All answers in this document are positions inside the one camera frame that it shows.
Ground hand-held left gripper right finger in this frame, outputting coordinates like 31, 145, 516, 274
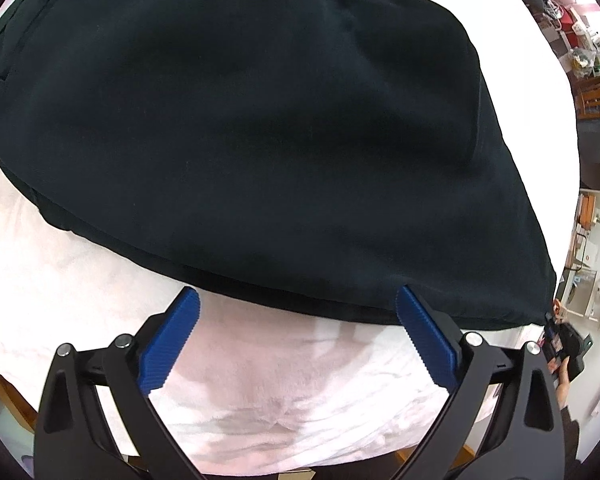
394, 285, 567, 480

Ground white box with red spot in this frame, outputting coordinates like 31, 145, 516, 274
570, 232, 600, 270

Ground wooden bed frame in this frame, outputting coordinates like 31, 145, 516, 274
0, 364, 38, 433

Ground wooden chair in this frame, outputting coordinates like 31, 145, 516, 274
572, 74, 600, 119

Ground clear plastic bag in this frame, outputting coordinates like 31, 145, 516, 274
569, 46, 597, 80

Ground black pants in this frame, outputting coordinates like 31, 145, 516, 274
0, 0, 558, 331

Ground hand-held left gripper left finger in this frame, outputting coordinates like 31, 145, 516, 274
32, 286, 203, 480

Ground person's right hand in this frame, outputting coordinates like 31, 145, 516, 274
554, 359, 575, 413

